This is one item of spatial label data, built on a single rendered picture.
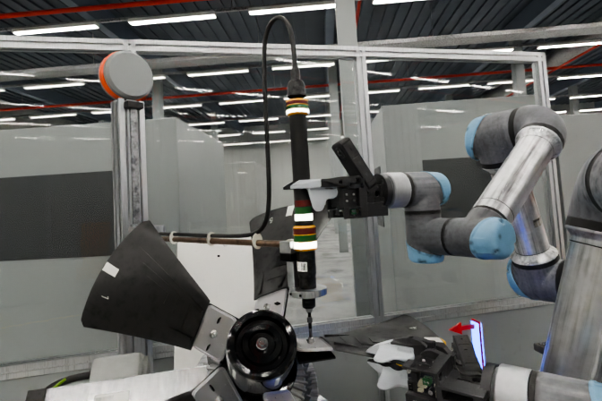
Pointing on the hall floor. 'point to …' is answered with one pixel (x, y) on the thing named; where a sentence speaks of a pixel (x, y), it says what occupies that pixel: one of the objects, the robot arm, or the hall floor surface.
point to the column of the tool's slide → (122, 199)
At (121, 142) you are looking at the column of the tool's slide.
